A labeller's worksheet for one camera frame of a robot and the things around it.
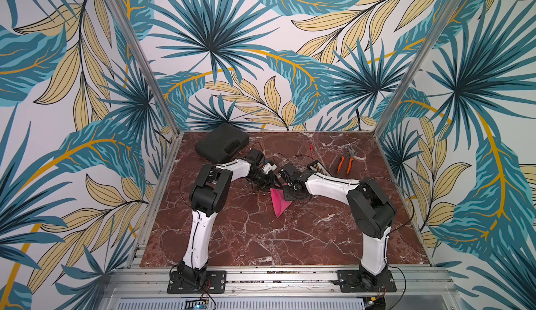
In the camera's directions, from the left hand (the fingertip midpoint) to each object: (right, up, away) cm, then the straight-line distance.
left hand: (280, 189), depth 94 cm
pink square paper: (-1, -3, -8) cm, 8 cm away
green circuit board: (-30, -36, -23) cm, 52 cm away
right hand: (+5, -2, +2) cm, 5 cm away
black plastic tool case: (-29, +22, +13) cm, 38 cm away
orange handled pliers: (+38, +16, +15) cm, 44 cm away
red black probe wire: (+18, +19, +19) cm, 32 cm away
